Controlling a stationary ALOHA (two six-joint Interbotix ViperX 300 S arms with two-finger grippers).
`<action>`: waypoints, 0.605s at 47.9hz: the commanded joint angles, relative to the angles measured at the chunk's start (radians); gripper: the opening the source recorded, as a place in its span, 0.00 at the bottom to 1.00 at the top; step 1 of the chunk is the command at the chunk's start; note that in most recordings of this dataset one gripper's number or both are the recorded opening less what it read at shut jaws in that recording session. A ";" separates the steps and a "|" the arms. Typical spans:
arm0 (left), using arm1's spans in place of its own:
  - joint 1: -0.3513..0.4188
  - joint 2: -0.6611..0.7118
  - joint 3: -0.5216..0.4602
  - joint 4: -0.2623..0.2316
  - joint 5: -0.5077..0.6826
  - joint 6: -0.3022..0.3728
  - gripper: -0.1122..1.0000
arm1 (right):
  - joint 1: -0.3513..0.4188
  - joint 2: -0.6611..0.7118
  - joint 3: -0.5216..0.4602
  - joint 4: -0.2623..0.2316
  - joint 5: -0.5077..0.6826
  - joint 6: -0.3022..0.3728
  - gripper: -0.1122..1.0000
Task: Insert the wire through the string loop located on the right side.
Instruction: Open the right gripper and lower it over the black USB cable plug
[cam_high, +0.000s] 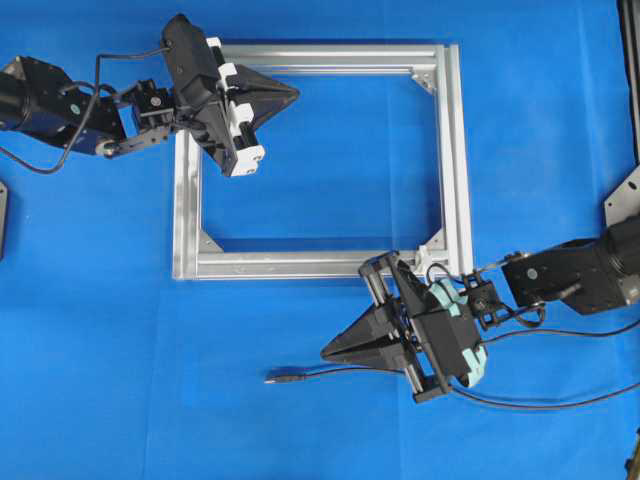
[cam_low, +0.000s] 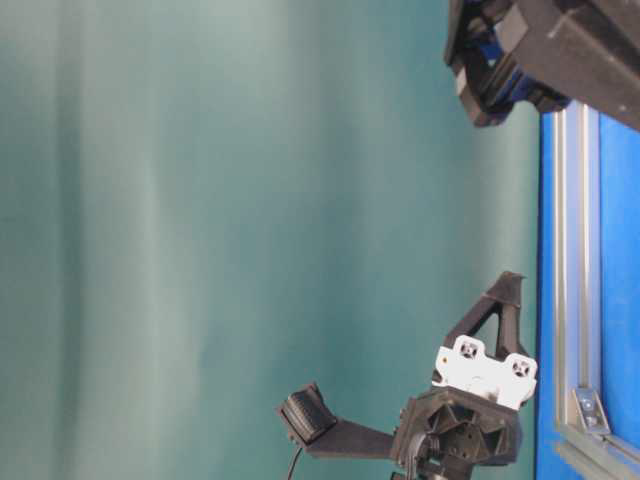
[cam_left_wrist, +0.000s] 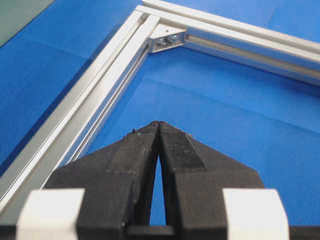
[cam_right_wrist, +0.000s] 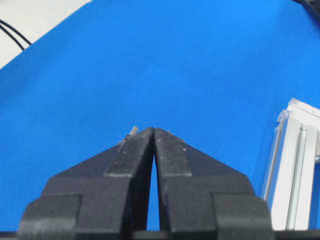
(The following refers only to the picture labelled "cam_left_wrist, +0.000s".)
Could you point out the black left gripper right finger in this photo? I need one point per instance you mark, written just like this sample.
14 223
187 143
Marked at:
194 176

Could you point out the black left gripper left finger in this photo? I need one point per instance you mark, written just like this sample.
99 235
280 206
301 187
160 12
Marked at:
118 181

